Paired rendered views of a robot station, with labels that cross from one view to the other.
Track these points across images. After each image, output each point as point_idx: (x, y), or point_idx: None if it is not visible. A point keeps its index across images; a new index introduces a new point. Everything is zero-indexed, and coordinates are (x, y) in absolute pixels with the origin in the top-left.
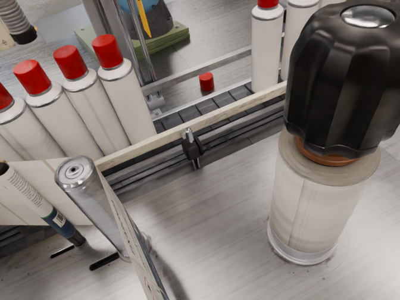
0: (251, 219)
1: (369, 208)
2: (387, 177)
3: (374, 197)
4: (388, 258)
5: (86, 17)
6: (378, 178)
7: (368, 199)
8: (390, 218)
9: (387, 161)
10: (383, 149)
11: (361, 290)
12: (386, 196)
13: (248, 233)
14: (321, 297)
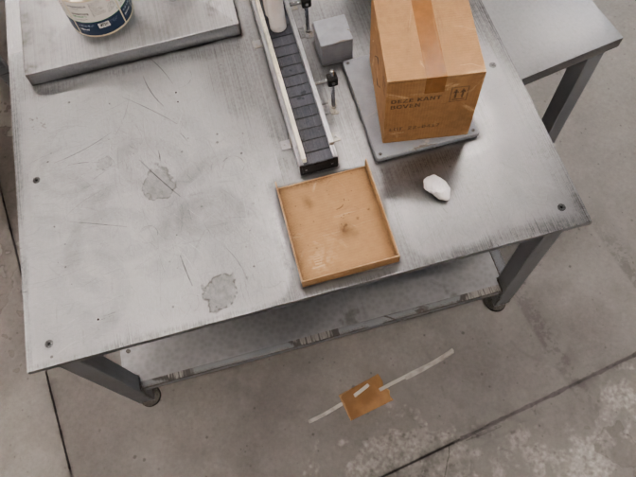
0: None
1: (175, 14)
2: (186, 26)
3: (179, 17)
4: (154, 11)
5: None
6: (187, 23)
7: (179, 15)
8: (168, 19)
9: (194, 29)
10: (202, 31)
11: (148, 0)
12: (178, 22)
13: None
14: None
